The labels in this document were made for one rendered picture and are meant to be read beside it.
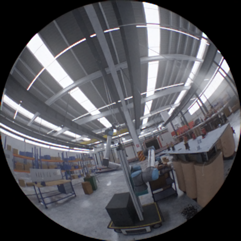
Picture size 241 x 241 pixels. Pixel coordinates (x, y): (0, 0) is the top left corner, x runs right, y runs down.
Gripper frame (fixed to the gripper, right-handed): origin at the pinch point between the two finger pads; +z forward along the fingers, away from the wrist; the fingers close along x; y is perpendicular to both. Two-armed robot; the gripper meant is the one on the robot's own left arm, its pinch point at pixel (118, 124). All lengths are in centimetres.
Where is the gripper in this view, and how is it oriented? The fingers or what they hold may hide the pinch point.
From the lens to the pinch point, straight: 165.7
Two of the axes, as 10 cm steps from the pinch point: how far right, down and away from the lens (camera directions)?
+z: 8.6, -5.1, -0.6
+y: -3.1, -6.0, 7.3
